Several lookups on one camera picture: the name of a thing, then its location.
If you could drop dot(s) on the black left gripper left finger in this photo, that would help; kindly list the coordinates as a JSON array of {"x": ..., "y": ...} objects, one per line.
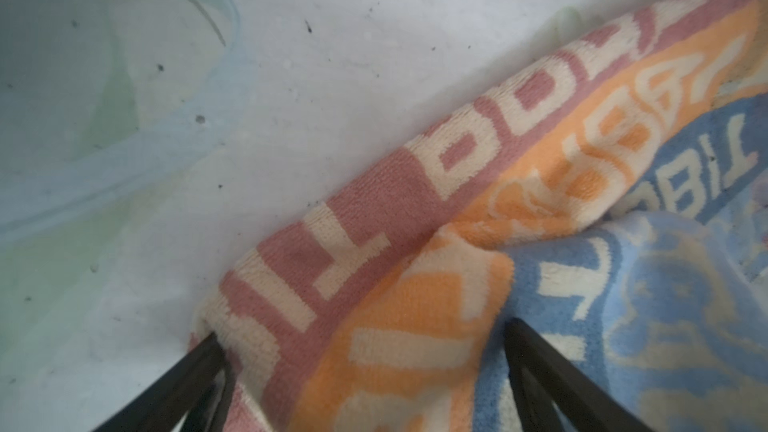
[{"x": 194, "y": 395}]

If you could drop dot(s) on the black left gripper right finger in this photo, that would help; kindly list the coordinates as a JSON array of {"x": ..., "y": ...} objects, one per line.
[{"x": 548, "y": 388}]

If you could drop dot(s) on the striped rabbit lettering towel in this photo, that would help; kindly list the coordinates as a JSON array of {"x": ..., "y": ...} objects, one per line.
[{"x": 612, "y": 195}]

